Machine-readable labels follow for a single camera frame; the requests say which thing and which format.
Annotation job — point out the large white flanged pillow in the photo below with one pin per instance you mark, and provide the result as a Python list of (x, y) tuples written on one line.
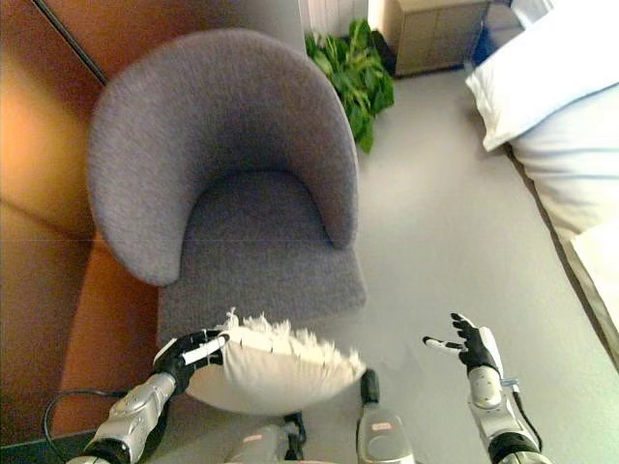
[(541, 63)]

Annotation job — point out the brown wooden wardrobe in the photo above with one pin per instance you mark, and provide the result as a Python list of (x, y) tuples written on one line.
[(43, 193)]

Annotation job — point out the gray fabric tub armchair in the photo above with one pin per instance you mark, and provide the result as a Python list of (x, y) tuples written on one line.
[(232, 145)]

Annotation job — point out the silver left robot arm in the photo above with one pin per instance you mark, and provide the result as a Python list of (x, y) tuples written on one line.
[(135, 411)]

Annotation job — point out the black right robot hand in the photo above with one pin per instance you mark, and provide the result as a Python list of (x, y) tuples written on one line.
[(476, 345)]

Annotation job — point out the beige bedside nightstand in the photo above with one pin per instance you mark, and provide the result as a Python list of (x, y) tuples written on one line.
[(435, 38)]

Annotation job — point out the cream fringed throw pillow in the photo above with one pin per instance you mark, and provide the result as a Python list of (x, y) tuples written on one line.
[(275, 372)]

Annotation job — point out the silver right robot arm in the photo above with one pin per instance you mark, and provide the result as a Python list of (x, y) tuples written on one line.
[(493, 411)]

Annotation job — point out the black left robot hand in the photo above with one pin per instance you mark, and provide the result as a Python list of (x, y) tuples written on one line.
[(181, 357)]

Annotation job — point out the black plant pot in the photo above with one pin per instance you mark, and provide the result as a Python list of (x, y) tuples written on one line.
[(384, 50)]

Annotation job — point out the silver left robot leg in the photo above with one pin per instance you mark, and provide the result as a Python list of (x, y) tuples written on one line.
[(263, 442)]

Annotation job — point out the cream bed duvet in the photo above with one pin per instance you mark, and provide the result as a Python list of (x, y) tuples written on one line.
[(575, 169)]

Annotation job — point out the green leafy potted plant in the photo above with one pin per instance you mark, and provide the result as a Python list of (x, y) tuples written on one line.
[(355, 77)]

